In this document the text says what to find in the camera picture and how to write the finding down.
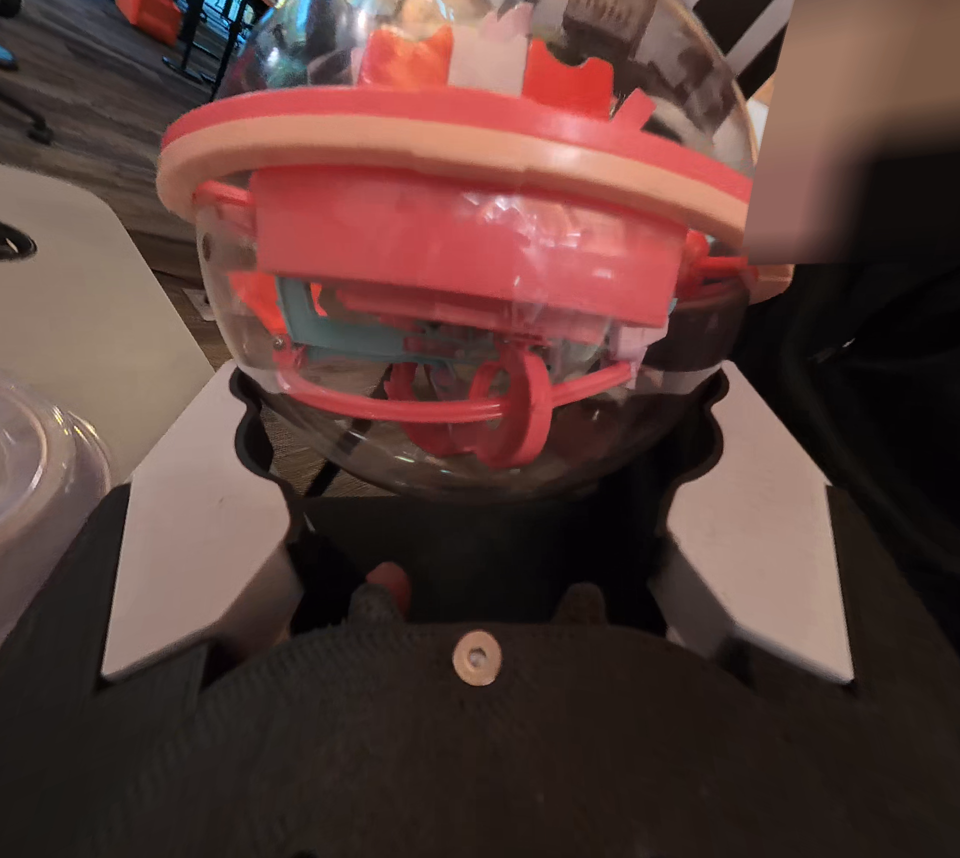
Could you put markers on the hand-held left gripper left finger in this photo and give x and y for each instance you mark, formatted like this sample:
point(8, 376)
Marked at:
point(195, 528)

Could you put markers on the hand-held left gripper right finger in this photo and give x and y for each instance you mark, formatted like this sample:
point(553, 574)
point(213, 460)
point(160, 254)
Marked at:
point(757, 543)

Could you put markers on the clear plastic ball stand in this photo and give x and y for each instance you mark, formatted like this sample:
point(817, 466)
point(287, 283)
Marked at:
point(37, 468)

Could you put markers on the clear red maze ball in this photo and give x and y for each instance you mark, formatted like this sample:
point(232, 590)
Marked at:
point(465, 235)

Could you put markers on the person's left hand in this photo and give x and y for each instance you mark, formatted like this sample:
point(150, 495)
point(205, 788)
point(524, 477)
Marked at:
point(390, 584)

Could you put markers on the orange box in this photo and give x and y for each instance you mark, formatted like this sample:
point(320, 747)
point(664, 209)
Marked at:
point(146, 3)

